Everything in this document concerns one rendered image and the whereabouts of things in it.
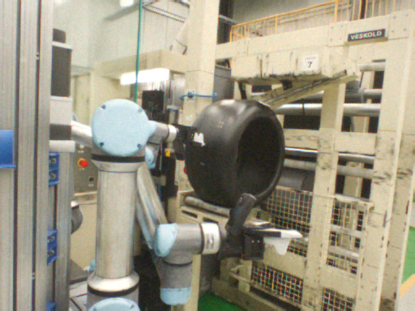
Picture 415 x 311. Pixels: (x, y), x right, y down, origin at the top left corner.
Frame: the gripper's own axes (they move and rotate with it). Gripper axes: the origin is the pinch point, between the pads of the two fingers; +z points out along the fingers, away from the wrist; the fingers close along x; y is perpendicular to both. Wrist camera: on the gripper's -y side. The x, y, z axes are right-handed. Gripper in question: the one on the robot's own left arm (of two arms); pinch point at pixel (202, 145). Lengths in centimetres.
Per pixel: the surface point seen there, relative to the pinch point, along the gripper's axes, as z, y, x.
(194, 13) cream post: 13, 78, 36
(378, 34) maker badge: 71, 75, -49
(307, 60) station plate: 42, 53, -25
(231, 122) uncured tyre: 6.9, 12.8, -10.0
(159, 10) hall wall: 583, 515, 903
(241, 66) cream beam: 42, 53, 19
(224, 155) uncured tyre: 4.3, -3.0, -10.9
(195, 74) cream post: 17, 42, 32
